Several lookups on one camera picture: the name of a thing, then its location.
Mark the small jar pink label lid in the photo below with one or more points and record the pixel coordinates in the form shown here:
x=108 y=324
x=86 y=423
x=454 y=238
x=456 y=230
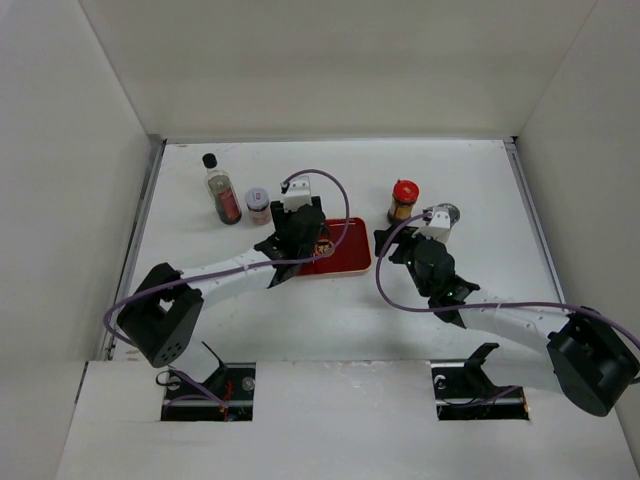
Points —
x=258 y=206

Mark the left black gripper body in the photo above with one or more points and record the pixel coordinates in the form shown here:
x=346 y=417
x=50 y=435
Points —
x=307 y=252

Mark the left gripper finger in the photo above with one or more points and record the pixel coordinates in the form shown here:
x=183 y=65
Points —
x=279 y=216
x=316 y=202

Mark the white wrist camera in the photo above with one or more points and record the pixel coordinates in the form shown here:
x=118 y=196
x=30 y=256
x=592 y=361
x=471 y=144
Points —
x=430 y=230
x=296 y=193

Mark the red rectangular tray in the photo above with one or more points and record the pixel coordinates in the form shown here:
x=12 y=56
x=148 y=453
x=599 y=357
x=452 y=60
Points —
x=352 y=256

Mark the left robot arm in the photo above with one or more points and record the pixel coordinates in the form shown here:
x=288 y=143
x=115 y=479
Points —
x=161 y=325

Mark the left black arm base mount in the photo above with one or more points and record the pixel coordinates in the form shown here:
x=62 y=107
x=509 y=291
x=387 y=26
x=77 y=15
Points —
x=227 y=396

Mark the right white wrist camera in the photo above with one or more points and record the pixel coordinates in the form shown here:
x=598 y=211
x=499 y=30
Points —
x=430 y=230

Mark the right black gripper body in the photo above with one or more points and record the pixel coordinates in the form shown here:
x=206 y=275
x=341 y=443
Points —
x=409 y=260

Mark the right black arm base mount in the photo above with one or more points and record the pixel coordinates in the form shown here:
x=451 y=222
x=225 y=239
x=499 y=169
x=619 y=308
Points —
x=463 y=391

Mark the red lid sauce jar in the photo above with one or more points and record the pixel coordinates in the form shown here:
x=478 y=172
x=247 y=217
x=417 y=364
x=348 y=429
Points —
x=405 y=194

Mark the silver lid jar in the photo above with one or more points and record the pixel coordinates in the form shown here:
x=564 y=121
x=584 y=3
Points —
x=450 y=212

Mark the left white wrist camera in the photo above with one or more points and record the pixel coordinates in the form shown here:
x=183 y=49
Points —
x=296 y=193

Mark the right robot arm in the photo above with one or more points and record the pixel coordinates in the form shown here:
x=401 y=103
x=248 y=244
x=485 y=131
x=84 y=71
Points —
x=585 y=356

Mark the dark sauce glass bottle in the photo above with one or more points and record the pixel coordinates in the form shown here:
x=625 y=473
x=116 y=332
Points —
x=221 y=191

